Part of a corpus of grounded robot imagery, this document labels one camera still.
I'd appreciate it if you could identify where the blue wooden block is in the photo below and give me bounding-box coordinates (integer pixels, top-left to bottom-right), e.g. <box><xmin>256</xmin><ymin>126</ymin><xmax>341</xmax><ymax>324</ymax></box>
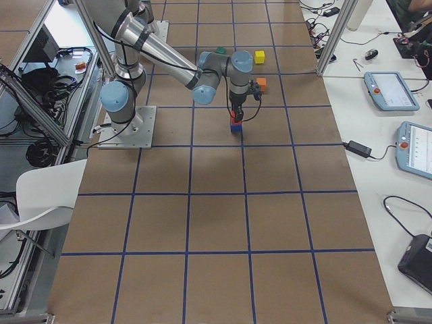
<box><xmin>229</xmin><ymin>123</ymin><xmax>242</xmax><ymax>133</ymax></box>

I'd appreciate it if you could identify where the orange wooden block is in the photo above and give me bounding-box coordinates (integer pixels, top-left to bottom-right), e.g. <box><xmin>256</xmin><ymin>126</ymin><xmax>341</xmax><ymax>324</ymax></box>
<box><xmin>256</xmin><ymin>77</ymin><xmax>267</xmax><ymax>93</ymax></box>

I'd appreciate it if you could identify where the yellow wooden block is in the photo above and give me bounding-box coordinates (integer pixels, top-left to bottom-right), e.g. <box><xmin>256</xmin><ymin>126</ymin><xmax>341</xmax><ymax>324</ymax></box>
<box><xmin>254</xmin><ymin>51</ymin><xmax>266</xmax><ymax>65</ymax></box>

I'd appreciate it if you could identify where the green wooden block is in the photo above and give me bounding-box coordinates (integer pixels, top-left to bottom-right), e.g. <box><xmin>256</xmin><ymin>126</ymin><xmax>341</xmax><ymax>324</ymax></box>
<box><xmin>215</xmin><ymin>47</ymin><xmax>227</xmax><ymax>55</ymax></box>

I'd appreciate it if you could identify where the black power adapter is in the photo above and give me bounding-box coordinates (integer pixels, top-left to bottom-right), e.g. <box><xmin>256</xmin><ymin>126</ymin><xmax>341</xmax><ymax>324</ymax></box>
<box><xmin>343</xmin><ymin>140</ymin><xmax>372</xmax><ymax>158</ymax></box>

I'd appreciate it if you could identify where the black computer mouse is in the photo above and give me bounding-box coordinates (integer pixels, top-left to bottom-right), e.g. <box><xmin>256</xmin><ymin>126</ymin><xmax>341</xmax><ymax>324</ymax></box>
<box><xmin>364</xmin><ymin>49</ymin><xmax>379</xmax><ymax>61</ymax></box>

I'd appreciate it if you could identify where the upper teach pendant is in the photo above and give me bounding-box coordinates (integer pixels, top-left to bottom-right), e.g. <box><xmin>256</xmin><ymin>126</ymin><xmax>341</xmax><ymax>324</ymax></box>
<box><xmin>363</xmin><ymin>72</ymin><xmax>420</xmax><ymax>111</ymax></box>

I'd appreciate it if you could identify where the teach pendant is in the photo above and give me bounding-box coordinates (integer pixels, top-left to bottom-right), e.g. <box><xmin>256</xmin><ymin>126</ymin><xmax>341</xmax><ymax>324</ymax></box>
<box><xmin>396</xmin><ymin>121</ymin><xmax>431</xmax><ymax>179</ymax></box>
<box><xmin>363</xmin><ymin>72</ymin><xmax>420</xmax><ymax>111</ymax></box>

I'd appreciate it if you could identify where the lower teach pendant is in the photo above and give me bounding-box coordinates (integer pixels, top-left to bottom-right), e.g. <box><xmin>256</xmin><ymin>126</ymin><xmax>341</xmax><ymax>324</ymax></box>
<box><xmin>396</xmin><ymin>121</ymin><xmax>431</xmax><ymax>179</ymax></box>

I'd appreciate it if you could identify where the white plastic chair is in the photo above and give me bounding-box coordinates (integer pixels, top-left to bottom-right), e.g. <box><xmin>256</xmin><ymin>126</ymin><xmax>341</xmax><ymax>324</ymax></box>
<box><xmin>1</xmin><ymin>159</ymin><xmax>87</xmax><ymax>238</ymax></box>

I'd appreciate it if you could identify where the black laptop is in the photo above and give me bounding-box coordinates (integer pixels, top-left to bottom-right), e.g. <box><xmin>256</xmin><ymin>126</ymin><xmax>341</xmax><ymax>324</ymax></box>
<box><xmin>398</xmin><ymin>234</ymin><xmax>431</xmax><ymax>294</ymax></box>

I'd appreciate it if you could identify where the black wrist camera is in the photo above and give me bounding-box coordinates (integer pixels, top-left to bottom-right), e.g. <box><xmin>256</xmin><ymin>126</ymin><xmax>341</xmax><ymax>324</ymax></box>
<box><xmin>249</xmin><ymin>80</ymin><xmax>262</xmax><ymax>101</ymax></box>

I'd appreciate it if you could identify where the aluminium frame post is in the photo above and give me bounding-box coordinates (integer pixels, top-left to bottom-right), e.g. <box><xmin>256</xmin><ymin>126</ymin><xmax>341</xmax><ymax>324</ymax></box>
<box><xmin>316</xmin><ymin>0</ymin><xmax>358</xmax><ymax>76</ymax></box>

